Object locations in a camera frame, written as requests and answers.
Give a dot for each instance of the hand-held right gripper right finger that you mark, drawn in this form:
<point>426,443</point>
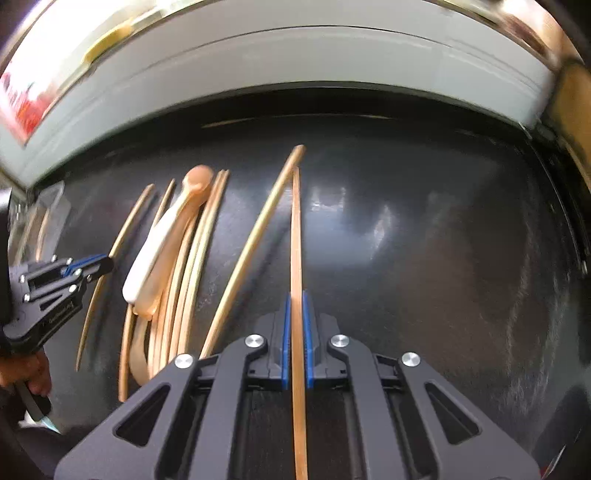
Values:
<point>308,344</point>

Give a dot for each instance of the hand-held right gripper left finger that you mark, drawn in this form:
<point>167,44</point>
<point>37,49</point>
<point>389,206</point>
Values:
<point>286,344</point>

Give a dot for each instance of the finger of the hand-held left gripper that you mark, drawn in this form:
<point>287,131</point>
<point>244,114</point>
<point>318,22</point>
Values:
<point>51,318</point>
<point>55,267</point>

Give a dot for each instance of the clear plastic container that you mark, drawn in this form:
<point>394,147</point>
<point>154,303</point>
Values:
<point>55,203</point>

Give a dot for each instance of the long bamboo chopstick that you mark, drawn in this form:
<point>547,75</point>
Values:
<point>130,220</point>
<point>296,240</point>

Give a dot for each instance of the wooden spatula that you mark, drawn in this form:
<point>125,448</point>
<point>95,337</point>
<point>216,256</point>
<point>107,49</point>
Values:
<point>250,251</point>

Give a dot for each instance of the brown wooden spoon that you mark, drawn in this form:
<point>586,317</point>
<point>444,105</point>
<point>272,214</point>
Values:
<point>138,364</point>

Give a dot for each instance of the pile of wooden chopsticks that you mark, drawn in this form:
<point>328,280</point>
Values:
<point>219,184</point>

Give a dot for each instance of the person's left hand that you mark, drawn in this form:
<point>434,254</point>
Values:
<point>27,369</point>

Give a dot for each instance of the red printed bag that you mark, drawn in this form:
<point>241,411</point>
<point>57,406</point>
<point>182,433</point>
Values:
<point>21,108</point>

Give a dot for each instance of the yellow sponge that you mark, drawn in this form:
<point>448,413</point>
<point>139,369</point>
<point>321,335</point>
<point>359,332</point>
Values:
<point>108,38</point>

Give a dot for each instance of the wooden cutting board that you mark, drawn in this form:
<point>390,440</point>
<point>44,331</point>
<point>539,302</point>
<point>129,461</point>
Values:
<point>575,99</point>

